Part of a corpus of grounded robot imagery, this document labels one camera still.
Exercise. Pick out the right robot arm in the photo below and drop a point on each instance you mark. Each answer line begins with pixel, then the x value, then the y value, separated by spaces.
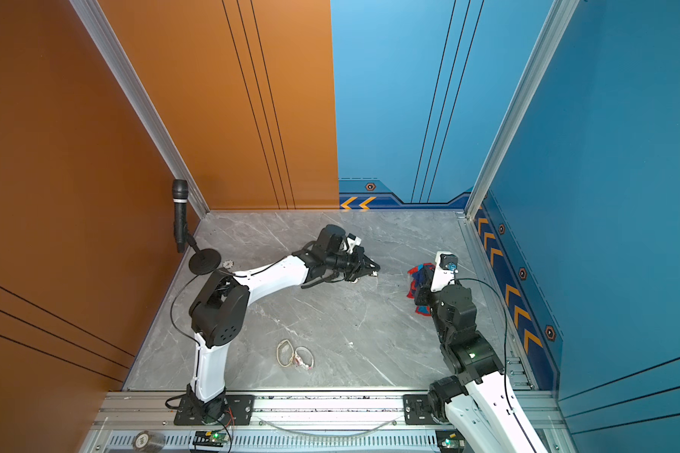
pixel 477 398

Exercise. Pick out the silver tape roll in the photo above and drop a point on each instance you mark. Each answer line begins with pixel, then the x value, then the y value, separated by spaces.
pixel 148 442

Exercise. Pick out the green circuit board left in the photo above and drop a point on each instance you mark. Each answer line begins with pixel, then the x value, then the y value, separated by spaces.
pixel 211 441

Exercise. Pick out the pink white watch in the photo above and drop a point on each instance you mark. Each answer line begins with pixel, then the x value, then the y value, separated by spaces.
pixel 304 358

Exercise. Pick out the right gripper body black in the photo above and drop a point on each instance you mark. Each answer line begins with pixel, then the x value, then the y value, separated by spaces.
pixel 423 297

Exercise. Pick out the green circuit board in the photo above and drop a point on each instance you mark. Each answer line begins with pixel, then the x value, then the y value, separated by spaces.
pixel 450 441
pixel 211 441

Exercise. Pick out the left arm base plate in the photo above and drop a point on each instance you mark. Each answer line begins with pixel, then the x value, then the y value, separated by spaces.
pixel 229 409

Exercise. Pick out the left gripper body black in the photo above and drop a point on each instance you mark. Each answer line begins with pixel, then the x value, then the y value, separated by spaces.
pixel 353 263

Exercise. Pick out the black microphone on stand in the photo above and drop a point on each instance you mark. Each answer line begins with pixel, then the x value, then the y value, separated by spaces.
pixel 203 261

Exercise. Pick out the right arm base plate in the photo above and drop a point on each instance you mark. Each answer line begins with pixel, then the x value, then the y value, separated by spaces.
pixel 422 409

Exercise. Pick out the beige band watch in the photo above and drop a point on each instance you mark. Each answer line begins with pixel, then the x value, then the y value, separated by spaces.
pixel 285 353

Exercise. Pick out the green circuit board right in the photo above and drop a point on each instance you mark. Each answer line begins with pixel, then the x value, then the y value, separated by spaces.
pixel 450 441

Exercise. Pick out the red and blue cloth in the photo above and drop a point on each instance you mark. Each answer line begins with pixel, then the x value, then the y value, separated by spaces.
pixel 423 312

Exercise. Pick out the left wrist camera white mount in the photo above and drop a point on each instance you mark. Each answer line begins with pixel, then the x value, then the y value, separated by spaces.
pixel 351 241

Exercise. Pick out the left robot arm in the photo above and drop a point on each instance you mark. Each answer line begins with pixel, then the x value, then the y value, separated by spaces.
pixel 219 311

